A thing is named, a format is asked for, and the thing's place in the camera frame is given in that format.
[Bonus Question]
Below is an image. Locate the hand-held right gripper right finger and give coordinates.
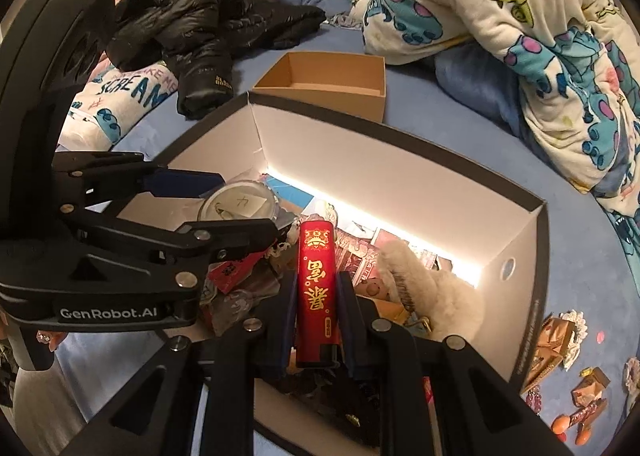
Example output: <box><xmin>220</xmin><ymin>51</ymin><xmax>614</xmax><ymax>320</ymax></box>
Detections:
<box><xmin>336</xmin><ymin>271</ymin><xmax>576</xmax><ymax>456</ymax></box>

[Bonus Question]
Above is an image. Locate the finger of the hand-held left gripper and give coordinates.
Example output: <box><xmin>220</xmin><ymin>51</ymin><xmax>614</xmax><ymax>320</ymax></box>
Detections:
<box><xmin>60</xmin><ymin>216</ymin><xmax>281</xmax><ymax>291</ymax></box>
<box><xmin>52</xmin><ymin>152</ymin><xmax>226</xmax><ymax>217</ymax></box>

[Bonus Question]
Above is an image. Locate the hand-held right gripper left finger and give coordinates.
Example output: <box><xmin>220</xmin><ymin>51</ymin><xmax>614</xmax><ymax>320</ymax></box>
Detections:
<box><xmin>55</xmin><ymin>270</ymin><xmax>301</xmax><ymax>456</ymax></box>

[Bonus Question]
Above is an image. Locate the round clear plastic lid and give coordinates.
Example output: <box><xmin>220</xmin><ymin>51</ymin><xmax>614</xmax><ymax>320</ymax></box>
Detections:
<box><xmin>197</xmin><ymin>180</ymin><xmax>281</xmax><ymax>224</ymax></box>

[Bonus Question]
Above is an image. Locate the red lighter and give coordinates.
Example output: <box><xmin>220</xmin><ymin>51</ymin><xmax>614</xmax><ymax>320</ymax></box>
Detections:
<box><xmin>294</xmin><ymin>218</ymin><xmax>343</xmax><ymax>369</ymax></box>

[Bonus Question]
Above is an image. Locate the black shoe box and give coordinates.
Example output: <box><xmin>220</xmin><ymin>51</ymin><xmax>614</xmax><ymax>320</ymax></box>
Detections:
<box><xmin>150</xmin><ymin>90</ymin><xmax>551</xmax><ymax>449</ymax></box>

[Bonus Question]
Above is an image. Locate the person's left hand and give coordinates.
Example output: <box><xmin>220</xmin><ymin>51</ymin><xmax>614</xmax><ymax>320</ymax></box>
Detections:
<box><xmin>30</xmin><ymin>330</ymin><xmax>68</xmax><ymax>349</ymax></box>

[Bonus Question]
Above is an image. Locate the small red packet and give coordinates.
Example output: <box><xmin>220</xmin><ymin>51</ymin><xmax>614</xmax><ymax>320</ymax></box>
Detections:
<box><xmin>207</xmin><ymin>256</ymin><xmax>266</xmax><ymax>294</ymax></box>

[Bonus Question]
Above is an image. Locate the pile of printed cards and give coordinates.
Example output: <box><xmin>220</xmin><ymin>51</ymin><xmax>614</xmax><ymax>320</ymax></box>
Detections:
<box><xmin>270</xmin><ymin>176</ymin><xmax>451</xmax><ymax>317</ymax></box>

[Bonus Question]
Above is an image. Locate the white fluffy plush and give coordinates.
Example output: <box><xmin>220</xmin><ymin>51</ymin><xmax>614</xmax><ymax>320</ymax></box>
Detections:
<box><xmin>375</xmin><ymin>241</ymin><xmax>488</xmax><ymax>341</ymax></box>

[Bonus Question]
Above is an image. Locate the white printed pillow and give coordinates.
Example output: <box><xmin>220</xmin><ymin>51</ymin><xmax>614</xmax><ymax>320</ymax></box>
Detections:
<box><xmin>60</xmin><ymin>56</ymin><xmax>176</xmax><ymax>147</ymax></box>

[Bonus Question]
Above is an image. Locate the black puffer jacket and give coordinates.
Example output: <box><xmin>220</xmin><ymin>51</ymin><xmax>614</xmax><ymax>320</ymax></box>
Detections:
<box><xmin>105</xmin><ymin>0</ymin><xmax>326</xmax><ymax>121</ymax></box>

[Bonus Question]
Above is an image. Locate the brown cardboard box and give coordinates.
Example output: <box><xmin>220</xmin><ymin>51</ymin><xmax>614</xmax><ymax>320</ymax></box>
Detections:
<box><xmin>252</xmin><ymin>52</ymin><xmax>388</xmax><ymax>124</ymax></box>

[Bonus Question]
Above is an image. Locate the gold triangular snack packet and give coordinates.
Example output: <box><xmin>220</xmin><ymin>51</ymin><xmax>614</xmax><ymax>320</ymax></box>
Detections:
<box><xmin>520</xmin><ymin>353</ymin><xmax>563</xmax><ymax>394</ymax></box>
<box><xmin>570</xmin><ymin>367</ymin><xmax>612</xmax><ymax>409</ymax></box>
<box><xmin>537</xmin><ymin>316</ymin><xmax>578</xmax><ymax>359</ymax></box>

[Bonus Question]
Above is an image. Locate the blue bed sheet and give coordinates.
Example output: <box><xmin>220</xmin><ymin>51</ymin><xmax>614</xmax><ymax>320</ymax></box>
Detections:
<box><xmin>55</xmin><ymin>20</ymin><xmax>640</xmax><ymax>456</ymax></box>

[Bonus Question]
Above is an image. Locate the pink and white scrunchie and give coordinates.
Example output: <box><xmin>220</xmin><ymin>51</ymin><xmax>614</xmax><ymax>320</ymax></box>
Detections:
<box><xmin>622</xmin><ymin>358</ymin><xmax>640</xmax><ymax>402</ymax></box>

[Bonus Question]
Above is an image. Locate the cartoon monster printed blanket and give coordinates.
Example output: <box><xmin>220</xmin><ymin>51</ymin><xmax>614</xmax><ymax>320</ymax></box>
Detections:
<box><xmin>260</xmin><ymin>0</ymin><xmax>640</xmax><ymax>267</ymax></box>

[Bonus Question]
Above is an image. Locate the beaded bracelet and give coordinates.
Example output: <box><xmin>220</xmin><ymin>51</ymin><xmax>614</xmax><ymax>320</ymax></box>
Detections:
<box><xmin>522</xmin><ymin>386</ymin><xmax>546</xmax><ymax>414</ymax></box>

